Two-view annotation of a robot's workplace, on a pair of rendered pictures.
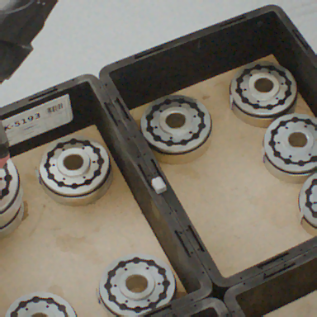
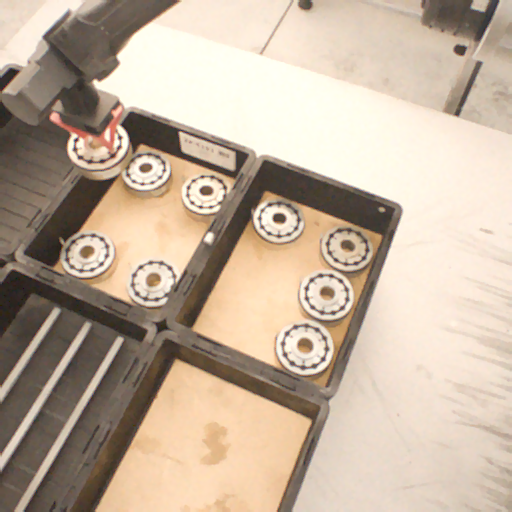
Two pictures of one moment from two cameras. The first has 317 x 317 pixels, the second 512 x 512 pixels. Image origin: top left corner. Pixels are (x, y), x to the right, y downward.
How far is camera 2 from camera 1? 0.65 m
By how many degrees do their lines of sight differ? 23
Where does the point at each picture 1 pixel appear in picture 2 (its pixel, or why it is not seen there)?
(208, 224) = (233, 288)
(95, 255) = (164, 247)
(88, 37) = (323, 146)
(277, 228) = (262, 328)
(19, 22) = (89, 35)
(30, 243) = (145, 212)
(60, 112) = (227, 160)
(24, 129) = (202, 152)
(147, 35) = (352, 171)
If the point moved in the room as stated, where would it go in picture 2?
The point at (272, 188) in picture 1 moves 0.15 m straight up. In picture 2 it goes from (287, 304) to (294, 268)
